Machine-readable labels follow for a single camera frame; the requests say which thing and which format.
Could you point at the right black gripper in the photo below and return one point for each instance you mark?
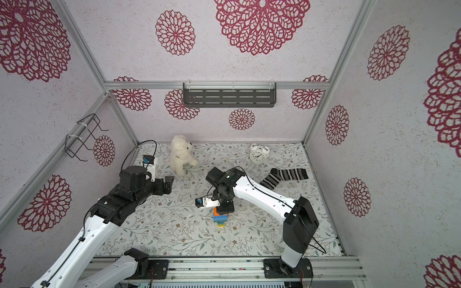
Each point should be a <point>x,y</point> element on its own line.
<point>223,206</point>

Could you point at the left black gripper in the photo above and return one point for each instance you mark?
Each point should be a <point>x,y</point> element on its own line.
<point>160,189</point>

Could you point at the orange rounded lego brick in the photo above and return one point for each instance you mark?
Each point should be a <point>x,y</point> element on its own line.
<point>217,215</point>

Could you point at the light blue long lego brick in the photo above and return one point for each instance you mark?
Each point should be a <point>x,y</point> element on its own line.
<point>220,219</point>

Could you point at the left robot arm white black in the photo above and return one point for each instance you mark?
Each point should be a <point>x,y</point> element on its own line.
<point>68,268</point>

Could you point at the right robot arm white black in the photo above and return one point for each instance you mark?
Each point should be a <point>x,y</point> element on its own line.
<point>299,220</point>

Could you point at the white plush teddy bear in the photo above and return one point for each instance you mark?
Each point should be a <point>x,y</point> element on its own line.
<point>181,155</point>

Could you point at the white alarm clock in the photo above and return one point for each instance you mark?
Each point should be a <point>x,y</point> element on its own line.
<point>258,153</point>

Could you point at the black grey striped sock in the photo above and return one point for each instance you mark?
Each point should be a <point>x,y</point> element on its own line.
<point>278,175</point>

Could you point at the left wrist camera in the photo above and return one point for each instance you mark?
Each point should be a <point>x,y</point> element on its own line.
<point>150,164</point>

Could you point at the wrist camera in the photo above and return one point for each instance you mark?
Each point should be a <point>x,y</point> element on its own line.
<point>206,202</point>
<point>150,164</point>

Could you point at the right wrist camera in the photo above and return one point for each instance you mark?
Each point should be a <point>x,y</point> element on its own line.
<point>206,202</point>

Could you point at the grey metal wall shelf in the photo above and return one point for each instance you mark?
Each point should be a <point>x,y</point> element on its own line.
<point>194,96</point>

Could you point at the black wire wall rack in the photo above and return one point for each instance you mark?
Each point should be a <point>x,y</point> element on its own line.
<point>75,142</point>

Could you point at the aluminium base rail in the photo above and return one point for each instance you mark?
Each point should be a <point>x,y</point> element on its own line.
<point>227,269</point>

